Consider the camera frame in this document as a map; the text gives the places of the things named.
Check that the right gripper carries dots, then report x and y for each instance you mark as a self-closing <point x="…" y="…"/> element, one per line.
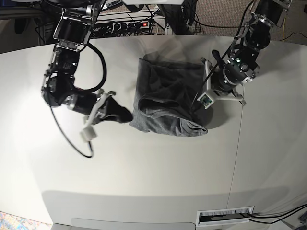
<point x="110" y="111"/>

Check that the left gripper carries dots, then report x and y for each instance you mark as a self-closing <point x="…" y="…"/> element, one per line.
<point x="226" y="79"/>

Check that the grey T-shirt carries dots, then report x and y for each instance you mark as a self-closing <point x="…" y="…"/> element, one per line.
<point x="163" y="96"/>

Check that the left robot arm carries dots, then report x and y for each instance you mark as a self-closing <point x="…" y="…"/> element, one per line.
<point x="238" y="64"/>

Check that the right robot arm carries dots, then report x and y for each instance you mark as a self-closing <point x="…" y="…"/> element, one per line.
<point x="72" y="34"/>

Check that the black foot pedal right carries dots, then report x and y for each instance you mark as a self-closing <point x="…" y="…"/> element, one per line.
<point x="113" y="4"/>

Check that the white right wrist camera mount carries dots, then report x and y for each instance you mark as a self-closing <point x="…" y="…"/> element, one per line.
<point x="88" y="133"/>

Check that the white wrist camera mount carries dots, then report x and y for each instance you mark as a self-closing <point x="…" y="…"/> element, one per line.
<point x="88" y="133"/>
<point x="209" y="95"/>

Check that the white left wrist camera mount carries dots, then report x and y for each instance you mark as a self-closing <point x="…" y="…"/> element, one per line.
<point x="209" y="95"/>

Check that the black power strip red switch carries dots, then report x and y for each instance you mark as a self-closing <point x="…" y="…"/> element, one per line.
<point x="120" y="29"/>

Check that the table cable grommet slot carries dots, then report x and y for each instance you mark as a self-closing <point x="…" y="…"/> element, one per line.
<point x="223" y="216"/>

